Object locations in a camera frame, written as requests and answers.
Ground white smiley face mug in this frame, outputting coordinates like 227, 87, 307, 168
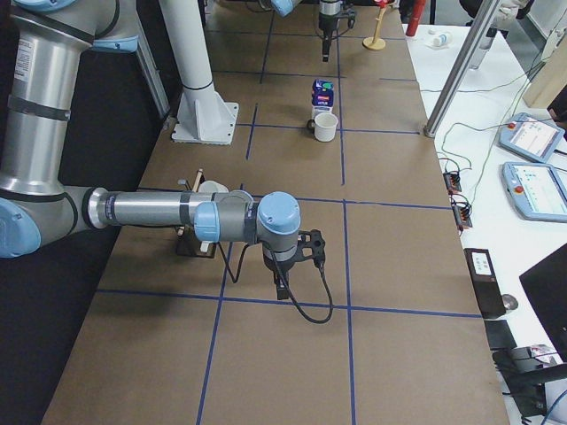
306, 112, 338, 143

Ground black camera cable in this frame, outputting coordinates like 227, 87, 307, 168
216, 238, 336, 323

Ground white plastic bottle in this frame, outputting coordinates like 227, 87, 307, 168
426, 32, 453, 50

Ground blue Pascual milk carton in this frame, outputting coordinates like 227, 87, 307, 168
311, 79, 334, 120

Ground red bottle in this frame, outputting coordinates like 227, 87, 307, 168
406, 0, 427, 37

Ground black wire mug rack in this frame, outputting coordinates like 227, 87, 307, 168
175, 168, 216, 259

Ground black monitor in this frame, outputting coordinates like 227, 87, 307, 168
520, 247, 567, 360

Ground black box with white label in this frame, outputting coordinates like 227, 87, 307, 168
463, 248, 506, 319

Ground wooden stand with round base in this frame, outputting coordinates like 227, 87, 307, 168
362, 0, 388, 51

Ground white ribbed HOME mug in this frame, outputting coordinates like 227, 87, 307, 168
198, 180, 229, 193

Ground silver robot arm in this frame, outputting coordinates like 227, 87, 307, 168
258, 0, 343, 63
1, 1, 181, 311

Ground blue teach pendant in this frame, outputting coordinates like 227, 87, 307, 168
498, 112, 565, 163
501, 162, 566, 223

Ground black cable connector block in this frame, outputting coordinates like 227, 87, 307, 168
443, 170, 462, 194

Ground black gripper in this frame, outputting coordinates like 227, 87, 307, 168
318, 12, 338, 62
261, 243, 297, 300

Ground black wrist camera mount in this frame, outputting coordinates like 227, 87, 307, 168
294, 229, 326, 269

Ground grey aluminium frame post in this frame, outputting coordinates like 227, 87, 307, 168
423, 0, 501, 138

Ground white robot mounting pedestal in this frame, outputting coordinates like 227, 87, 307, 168
159, 0, 239, 145

